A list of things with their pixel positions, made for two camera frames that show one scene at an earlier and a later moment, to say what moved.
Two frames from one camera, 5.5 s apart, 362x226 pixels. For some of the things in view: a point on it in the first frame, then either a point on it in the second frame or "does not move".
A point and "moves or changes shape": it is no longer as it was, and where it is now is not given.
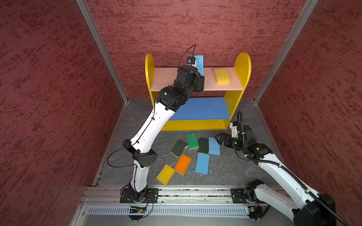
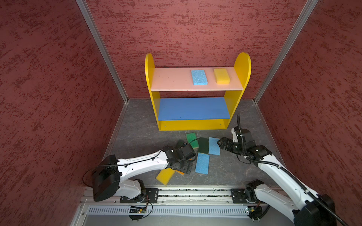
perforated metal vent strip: [126, 211] does not move
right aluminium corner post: [306, 12] does not move
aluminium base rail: [110, 196] does not move
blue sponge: [200, 64] moves or changes shape
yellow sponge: [221, 76] does not move
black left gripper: [200, 82] to [187, 167]
